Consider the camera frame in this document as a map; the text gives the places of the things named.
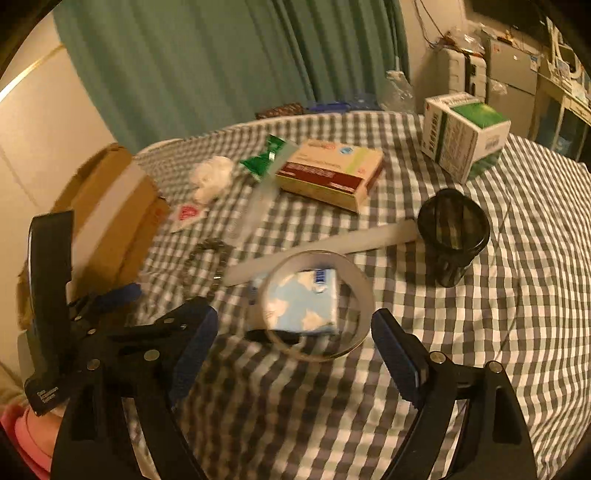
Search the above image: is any crumpled white tissue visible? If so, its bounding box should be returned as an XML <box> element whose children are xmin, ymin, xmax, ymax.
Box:
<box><xmin>190</xmin><ymin>155</ymin><xmax>235</xmax><ymax>204</ymax></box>

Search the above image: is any blue tissue packet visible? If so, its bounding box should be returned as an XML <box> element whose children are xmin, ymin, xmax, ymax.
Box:
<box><xmin>264</xmin><ymin>268</ymin><xmax>342</xmax><ymax>335</ymax></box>

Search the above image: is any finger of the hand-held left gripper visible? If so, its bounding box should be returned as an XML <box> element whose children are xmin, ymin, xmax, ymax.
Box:
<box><xmin>69</xmin><ymin>282</ymin><xmax>143</xmax><ymax>319</ymax></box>

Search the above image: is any white suitcase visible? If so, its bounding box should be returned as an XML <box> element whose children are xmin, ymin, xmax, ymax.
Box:
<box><xmin>436</xmin><ymin>48</ymin><xmax>488</xmax><ymax>100</ymax></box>

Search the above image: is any cardboard box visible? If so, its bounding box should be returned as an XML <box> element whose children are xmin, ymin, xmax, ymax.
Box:
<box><xmin>51</xmin><ymin>143</ymin><xmax>171</xmax><ymax>301</ymax></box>

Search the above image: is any black pen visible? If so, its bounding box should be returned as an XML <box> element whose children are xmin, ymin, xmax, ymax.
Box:
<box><xmin>245</xmin><ymin>328</ymin><xmax>301</xmax><ymax>344</ymax></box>

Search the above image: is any white oval mirror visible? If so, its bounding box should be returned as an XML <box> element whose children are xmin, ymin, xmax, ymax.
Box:
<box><xmin>551</xmin><ymin>21</ymin><xmax>586</xmax><ymax>86</ymax></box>

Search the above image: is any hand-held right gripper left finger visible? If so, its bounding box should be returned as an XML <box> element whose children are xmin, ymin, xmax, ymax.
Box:
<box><xmin>51</xmin><ymin>296</ymin><xmax>219</xmax><ymax>480</ymax></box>

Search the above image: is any wall cable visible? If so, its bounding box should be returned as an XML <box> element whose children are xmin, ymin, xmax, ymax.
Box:
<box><xmin>416</xmin><ymin>0</ymin><xmax>444</xmax><ymax>47</ymax></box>

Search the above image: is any green packet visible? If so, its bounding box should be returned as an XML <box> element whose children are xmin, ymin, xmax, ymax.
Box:
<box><xmin>239</xmin><ymin>134</ymin><xmax>289</xmax><ymax>181</ymax></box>

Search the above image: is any dark patterned pillow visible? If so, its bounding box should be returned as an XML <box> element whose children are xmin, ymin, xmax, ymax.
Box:
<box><xmin>256</xmin><ymin>102</ymin><xmax>305</xmax><ymax>120</ymax></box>

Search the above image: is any bead bracelet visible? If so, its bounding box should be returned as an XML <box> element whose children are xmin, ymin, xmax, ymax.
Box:
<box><xmin>182</xmin><ymin>237</ymin><xmax>234</xmax><ymax>289</ymax></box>

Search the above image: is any green white medicine box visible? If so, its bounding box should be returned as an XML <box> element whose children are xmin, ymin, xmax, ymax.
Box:
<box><xmin>420</xmin><ymin>92</ymin><xmax>512</xmax><ymax>184</ymax></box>

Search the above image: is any pink garment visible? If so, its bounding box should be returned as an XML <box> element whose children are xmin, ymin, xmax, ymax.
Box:
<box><xmin>0</xmin><ymin>406</ymin><xmax>51</xmax><ymax>480</ymax></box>

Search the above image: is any white ruler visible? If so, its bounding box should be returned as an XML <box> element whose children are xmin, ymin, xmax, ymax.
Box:
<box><xmin>224</xmin><ymin>219</ymin><xmax>419</xmax><ymax>288</ymax></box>

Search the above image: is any red yellow medicine box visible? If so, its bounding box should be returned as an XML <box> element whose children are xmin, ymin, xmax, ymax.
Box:
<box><xmin>274</xmin><ymin>138</ymin><xmax>385</xmax><ymax>214</ymax></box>

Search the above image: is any grey checked bedsheet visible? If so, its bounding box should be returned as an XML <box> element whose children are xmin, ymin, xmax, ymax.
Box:
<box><xmin>124</xmin><ymin>110</ymin><xmax>591</xmax><ymax>480</ymax></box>

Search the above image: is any clear plastic bag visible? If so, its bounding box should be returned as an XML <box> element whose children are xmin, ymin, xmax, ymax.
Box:
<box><xmin>383</xmin><ymin>69</ymin><xmax>414</xmax><ymax>112</ymax></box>

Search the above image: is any green curtain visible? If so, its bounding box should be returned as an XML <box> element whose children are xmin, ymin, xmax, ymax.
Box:
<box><xmin>53</xmin><ymin>0</ymin><xmax>411</xmax><ymax>153</ymax></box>

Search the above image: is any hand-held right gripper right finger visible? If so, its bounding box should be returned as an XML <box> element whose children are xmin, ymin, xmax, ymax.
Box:
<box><xmin>370</xmin><ymin>308</ymin><xmax>539</xmax><ymax>480</ymax></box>

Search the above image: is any grey mini fridge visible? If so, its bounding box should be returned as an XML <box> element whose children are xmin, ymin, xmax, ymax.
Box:
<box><xmin>485</xmin><ymin>39</ymin><xmax>541</xmax><ymax>134</ymax></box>

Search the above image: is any black mesh pen holder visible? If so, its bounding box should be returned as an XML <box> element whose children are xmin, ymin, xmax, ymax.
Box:
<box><xmin>418</xmin><ymin>188</ymin><xmax>491</xmax><ymax>288</ymax></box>

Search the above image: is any blue object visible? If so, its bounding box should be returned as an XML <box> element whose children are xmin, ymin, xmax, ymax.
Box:
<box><xmin>305</xmin><ymin>99</ymin><xmax>352</xmax><ymax>114</ymax></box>

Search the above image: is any clear tape roll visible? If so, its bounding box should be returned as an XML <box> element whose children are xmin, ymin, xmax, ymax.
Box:
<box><xmin>256</xmin><ymin>249</ymin><xmax>376</xmax><ymax>363</ymax></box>

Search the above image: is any red white sachet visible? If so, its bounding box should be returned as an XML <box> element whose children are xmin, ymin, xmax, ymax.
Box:
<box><xmin>168</xmin><ymin>203</ymin><xmax>208</xmax><ymax>234</ymax></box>

